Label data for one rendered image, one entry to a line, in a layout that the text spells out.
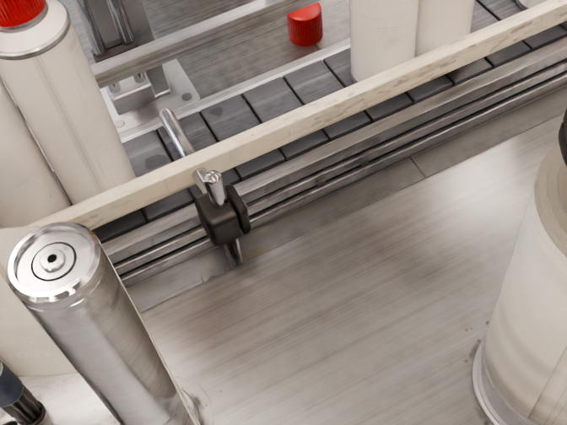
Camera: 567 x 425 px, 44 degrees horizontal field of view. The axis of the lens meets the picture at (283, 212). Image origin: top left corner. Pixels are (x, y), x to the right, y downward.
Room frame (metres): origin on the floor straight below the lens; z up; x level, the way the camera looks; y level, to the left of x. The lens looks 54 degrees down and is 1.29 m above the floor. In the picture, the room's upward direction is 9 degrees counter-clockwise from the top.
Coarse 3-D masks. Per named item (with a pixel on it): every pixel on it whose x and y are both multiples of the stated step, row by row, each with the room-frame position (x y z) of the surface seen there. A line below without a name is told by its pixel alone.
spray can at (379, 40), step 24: (360, 0) 0.41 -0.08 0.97; (384, 0) 0.41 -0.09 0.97; (408, 0) 0.41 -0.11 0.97; (360, 24) 0.41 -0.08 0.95; (384, 24) 0.41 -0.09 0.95; (408, 24) 0.41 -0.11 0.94; (360, 48) 0.42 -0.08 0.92; (384, 48) 0.41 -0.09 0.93; (408, 48) 0.41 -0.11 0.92; (360, 72) 0.42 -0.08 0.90
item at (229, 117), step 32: (480, 0) 0.50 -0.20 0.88; (512, 0) 0.49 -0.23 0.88; (544, 32) 0.45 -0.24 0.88; (320, 64) 0.45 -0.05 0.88; (480, 64) 0.42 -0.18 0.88; (256, 96) 0.43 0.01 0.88; (288, 96) 0.42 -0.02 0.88; (320, 96) 0.41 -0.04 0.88; (416, 96) 0.40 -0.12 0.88; (160, 128) 0.41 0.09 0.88; (192, 128) 0.40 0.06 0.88; (224, 128) 0.39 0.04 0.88; (352, 128) 0.37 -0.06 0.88; (160, 160) 0.37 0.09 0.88; (256, 160) 0.36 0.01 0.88; (288, 160) 0.36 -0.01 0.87; (192, 192) 0.33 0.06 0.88; (128, 224) 0.31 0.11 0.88
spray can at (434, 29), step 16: (432, 0) 0.43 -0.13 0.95; (448, 0) 0.42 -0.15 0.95; (464, 0) 0.42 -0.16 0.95; (432, 16) 0.43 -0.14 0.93; (448, 16) 0.42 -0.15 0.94; (464, 16) 0.43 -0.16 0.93; (416, 32) 0.43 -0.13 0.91; (432, 32) 0.42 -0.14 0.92; (448, 32) 0.42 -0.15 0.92; (464, 32) 0.43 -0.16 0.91; (416, 48) 0.43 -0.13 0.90; (432, 48) 0.42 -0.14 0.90
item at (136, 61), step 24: (264, 0) 0.44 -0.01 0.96; (288, 0) 0.44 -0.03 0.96; (312, 0) 0.44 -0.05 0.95; (216, 24) 0.42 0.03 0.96; (240, 24) 0.42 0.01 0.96; (144, 48) 0.41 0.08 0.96; (168, 48) 0.40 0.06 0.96; (192, 48) 0.41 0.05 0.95; (96, 72) 0.39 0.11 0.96; (120, 72) 0.39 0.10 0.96
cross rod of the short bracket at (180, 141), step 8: (160, 112) 0.39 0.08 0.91; (168, 112) 0.39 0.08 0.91; (160, 120) 0.39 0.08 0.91; (168, 120) 0.38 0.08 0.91; (176, 120) 0.38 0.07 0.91; (168, 128) 0.38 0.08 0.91; (176, 128) 0.37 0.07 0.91; (176, 136) 0.37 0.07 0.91; (184, 136) 0.36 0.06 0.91; (176, 144) 0.36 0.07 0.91; (184, 144) 0.36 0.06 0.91; (184, 152) 0.35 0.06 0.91; (192, 152) 0.35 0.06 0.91; (200, 168) 0.33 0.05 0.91; (192, 176) 0.33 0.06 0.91; (200, 176) 0.32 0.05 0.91; (200, 184) 0.32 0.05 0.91
